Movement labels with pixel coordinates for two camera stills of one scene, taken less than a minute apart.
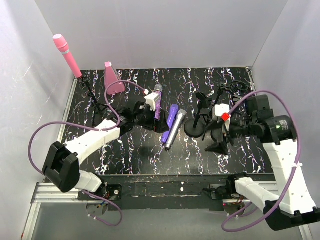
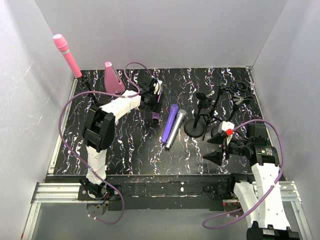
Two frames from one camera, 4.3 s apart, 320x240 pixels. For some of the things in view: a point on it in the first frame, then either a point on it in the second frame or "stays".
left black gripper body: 152,120 to 155,107
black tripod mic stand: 96,105 stays
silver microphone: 180,117 stays
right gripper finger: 218,147 to 215,156
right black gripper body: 225,133 to 224,149
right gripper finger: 215,125 to 219,139
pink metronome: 111,76 stays
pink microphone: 62,45 stays
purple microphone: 173,109 stays
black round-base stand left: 195,128 stays
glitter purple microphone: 158,88 stays
